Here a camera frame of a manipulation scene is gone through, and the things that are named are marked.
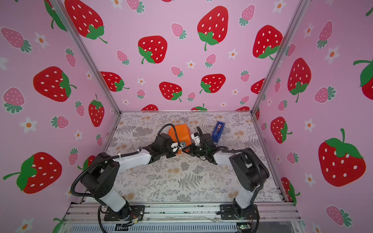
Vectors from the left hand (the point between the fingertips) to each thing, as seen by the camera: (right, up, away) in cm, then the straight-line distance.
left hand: (177, 144), depth 93 cm
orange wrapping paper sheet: (+4, +7, +7) cm, 11 cm away
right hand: (+2, -4, -7) cm, 8 cm away
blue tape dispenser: (+28, +8, +8) cm, 31 cm away
